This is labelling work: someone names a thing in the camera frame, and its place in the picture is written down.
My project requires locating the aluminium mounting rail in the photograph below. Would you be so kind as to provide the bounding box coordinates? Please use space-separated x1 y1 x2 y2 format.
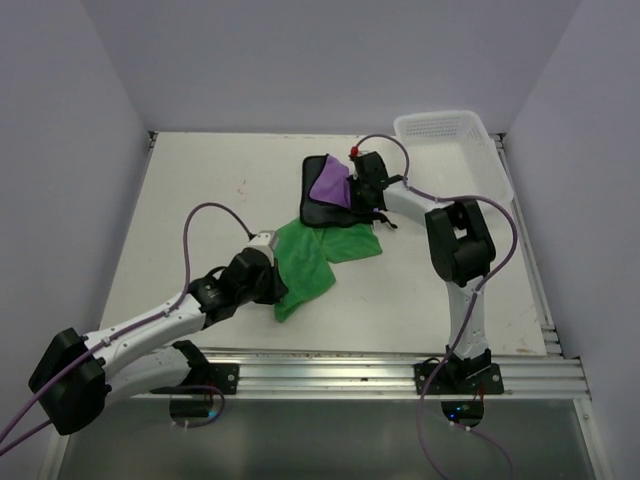
204 349 591 400

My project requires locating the green microfiber towel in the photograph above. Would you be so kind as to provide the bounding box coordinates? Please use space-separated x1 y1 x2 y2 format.
274 219 383 323

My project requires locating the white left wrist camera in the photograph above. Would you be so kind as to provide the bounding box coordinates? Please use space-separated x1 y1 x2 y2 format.
248 230 278 266

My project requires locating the black and purple towel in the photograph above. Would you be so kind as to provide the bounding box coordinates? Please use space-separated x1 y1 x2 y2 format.
299 154 398 229

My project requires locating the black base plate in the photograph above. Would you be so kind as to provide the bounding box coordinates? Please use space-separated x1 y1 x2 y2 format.
412 361 505 396
204 363 240 396

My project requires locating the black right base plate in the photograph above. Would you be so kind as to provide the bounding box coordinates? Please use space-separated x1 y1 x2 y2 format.
412 361 505 396

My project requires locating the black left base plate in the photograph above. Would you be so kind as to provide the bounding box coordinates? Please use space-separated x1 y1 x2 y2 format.
204 363 240 396

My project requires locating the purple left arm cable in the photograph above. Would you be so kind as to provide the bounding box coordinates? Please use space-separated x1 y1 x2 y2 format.
0 202 256 451

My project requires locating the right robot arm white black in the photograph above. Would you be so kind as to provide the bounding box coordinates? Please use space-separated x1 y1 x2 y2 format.
348 147 496 394

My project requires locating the white plastic basket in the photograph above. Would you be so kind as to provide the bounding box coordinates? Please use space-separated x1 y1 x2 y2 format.
394 110 514 207

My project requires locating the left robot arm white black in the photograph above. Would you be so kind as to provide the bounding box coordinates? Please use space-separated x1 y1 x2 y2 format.
28 244 288 435

